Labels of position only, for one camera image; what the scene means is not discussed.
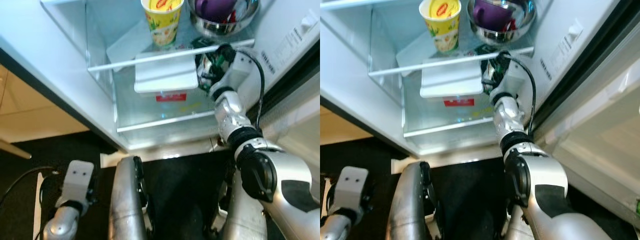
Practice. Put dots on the silver right robot leg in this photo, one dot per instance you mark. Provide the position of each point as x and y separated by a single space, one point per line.
245 215
517 226

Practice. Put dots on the steel bowl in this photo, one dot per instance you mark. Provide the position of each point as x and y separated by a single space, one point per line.
505 33
225 26

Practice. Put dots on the yellow noodle cup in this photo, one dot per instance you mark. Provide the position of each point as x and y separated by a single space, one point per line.
441 25
162 22

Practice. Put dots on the white container red label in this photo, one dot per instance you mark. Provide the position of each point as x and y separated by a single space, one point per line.
450 82
165 77

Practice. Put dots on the white fridge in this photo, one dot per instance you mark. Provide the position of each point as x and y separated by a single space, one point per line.
360 75
50 60

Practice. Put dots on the black floor mat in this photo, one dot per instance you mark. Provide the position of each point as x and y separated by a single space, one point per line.
185 190
465 200

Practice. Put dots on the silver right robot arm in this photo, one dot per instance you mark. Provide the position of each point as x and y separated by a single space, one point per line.
280 175
550 190

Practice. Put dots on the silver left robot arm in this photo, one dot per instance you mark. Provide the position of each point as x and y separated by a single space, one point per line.
60 227
335 227

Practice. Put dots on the silver left robot leg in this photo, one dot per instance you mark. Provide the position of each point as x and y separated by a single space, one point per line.
125 200
407 205

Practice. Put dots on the green snack bag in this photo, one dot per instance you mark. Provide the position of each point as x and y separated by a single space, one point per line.
212 60
492 63

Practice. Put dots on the glass fridge shelf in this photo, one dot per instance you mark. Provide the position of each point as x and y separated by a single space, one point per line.
430 63
165 120
450 127
150 57

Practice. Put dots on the silver robot leg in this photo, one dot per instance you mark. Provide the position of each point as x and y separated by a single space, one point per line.
125 200
517 226
245 215
407 205

